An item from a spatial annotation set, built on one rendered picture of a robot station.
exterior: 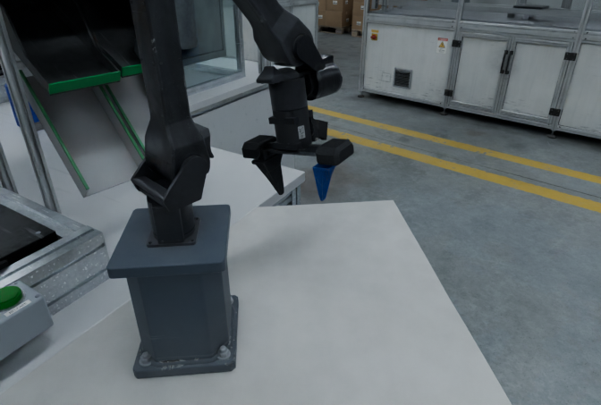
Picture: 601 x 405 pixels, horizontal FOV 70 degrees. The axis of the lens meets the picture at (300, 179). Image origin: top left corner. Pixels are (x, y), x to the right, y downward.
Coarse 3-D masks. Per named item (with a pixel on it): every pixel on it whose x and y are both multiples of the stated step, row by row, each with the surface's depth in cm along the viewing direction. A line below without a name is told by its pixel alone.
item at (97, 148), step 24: (48, 96) 88; (72, 96) 90; (96, 96) 93; (48, 120) 81; (72, 120) 88; (96, 120) 91; (120, 120) 89; (72, 144) 86; (96, 144) 89; (120, 144) 92; (72, 168) 81; (96, 168) 87; (120, 168) 89; (96, 192) 85
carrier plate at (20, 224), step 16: (0, 208) 83; (0, 224) 78; (16, 224) 78; (32, 224) 78; (0, 240) 74; (16, 240) 74; (32, 240) 74; (48, 240) 76; (0, 256) 70; (16, 256) 71
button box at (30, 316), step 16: (16, 304) 61; (32, 304) 62; (0, 320) 59; (16, 320) 60; (32, 320) 62; (48, 320) 65; (0, 336) 59; (16, 336) 61; (32, 336) 63; (0, 352) 59
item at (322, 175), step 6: (318, 168) 66; (324, 168) 65; (330, 168) 65; (318, 174) 67; (324, 174) 67; (330, 174) 70; (318, 180) 68; (324, 180) 68; (318, 186) 69; (324, 186) 69; (318, 192) 70; (324, 192) 70; (324, 198) 71
